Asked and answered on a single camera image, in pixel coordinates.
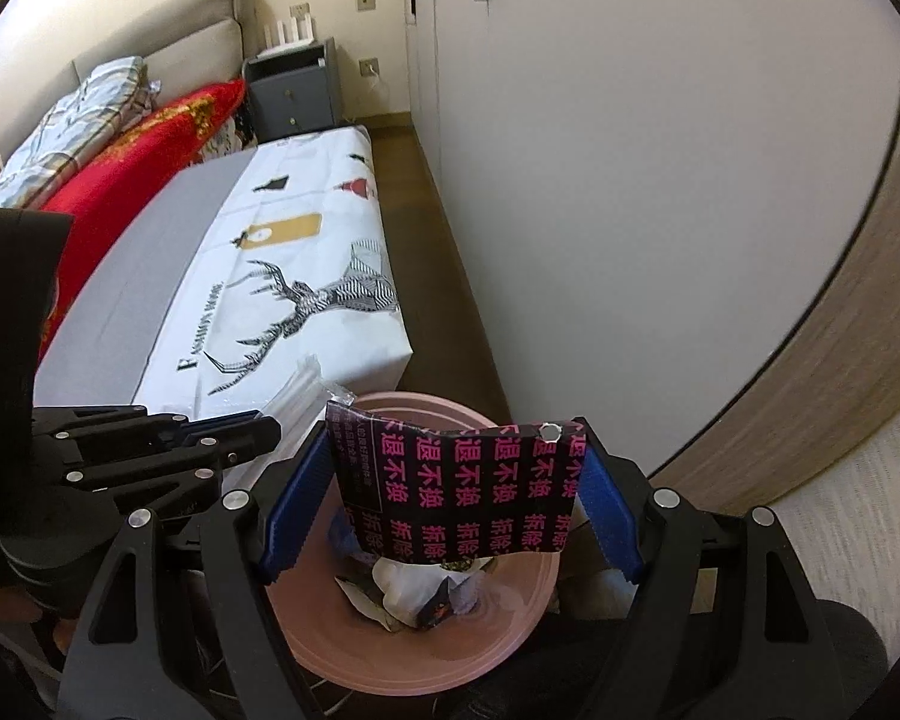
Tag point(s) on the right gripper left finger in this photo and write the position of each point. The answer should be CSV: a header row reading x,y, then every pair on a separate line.
x,y
292,492

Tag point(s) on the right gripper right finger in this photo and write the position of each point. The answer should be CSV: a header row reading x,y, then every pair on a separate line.
x,y
611,491

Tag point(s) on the black pink printed packet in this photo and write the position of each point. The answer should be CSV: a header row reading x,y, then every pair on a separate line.
x,y
424,496

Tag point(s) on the pink trash bin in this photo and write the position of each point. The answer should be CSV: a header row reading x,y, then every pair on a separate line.
x,y
384,627

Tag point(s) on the printed white grey tablecloth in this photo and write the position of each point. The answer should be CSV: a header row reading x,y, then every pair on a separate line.
x,y
257,282

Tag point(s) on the white wardrobe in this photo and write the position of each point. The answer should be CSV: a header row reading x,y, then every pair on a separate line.
x,y
648,195

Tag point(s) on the red floral bedspread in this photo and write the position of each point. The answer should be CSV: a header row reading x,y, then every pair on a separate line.
x,y
106,195

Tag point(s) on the plaid folded quilt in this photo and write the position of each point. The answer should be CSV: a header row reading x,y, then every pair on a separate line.
x,y
116,96

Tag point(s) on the dark grey nightstand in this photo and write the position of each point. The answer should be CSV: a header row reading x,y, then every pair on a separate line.
x,y
295,92

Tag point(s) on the white router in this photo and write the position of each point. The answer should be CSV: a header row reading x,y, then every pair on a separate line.
x,y
287,36

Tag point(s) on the grey upholstered headboard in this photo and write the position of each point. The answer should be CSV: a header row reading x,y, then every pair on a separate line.
x,y
184,44

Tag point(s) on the wall socket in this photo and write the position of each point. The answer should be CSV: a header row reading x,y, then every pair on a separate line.
x,y
369,68

